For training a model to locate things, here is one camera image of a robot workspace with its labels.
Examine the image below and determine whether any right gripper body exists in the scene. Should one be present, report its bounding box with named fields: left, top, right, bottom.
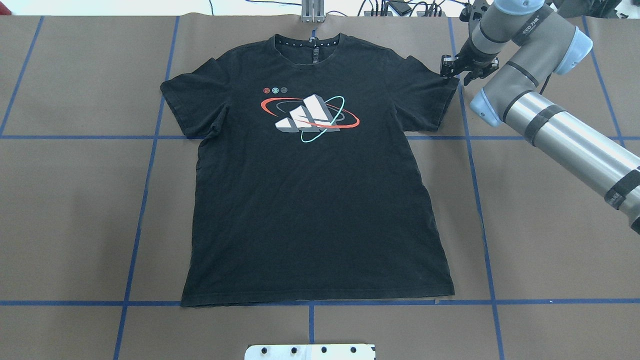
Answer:
left=455, top=41, right=499, bottom=79

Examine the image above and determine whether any black graphic t-shirt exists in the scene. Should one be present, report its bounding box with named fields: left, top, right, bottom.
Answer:
left=160, top=33, right=458, bottom=307

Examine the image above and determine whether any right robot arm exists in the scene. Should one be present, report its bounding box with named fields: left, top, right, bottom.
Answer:
left=439, top=0, right=640, bottom=233

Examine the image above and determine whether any black power adapter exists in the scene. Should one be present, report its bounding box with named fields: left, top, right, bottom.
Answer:
left=387, top=0, right=412, bottom=17

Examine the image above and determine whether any brown paper table mat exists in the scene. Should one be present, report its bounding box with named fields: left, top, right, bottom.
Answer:
left=0, top=15, right=640, bottom=360

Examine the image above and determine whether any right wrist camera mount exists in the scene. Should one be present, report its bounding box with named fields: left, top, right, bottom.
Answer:
left=458, top=0, right=490, bottom=25

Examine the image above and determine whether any aluminium frame post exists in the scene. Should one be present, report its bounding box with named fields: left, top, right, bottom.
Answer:
left=301, top=0, right=326, bottom=24

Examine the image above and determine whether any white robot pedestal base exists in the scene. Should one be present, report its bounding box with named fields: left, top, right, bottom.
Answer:
left=244, top=343, right=377, bottom=360

